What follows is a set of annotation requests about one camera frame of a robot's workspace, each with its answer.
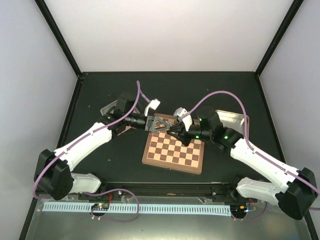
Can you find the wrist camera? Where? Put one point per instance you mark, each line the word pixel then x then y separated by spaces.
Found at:
pixel 183 115
pixel 153 104

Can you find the black frame post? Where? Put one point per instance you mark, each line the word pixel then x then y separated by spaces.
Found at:
pixel 283 27
pixel 46 13

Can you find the black frame post right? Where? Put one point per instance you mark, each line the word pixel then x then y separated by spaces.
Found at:
pixel 283 27

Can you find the wooden chess board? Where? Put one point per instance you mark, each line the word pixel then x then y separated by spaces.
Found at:
pixel 164 151

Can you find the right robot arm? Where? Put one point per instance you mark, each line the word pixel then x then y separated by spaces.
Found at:
pixel 291 189

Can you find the light blue slotted cable duct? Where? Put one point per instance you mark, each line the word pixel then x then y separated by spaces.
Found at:
pixel 131 208

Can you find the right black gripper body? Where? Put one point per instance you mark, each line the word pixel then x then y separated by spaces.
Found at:
pixel 184 134

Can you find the small circuit board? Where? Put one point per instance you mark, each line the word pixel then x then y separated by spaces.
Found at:
pixel 100 207

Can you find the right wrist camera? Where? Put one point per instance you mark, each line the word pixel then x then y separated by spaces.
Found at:
pixel 183 115

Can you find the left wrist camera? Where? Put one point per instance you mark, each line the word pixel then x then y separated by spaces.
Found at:
pixel 153 104

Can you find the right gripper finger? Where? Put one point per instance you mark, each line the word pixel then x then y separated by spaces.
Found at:
pixel 185 141
pixel 177 130

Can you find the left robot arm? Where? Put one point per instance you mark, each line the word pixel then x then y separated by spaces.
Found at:
pixel 54 171

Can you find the black frame post left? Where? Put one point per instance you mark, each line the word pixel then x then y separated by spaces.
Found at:
pixel 46 13

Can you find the yellow tin box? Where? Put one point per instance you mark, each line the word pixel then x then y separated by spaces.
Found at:
pixel 230 127

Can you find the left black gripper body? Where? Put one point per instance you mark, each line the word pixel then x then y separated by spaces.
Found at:
pixel 149 122

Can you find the pink embossed tin box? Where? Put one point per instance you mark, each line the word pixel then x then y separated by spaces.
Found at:
pixel 111 113

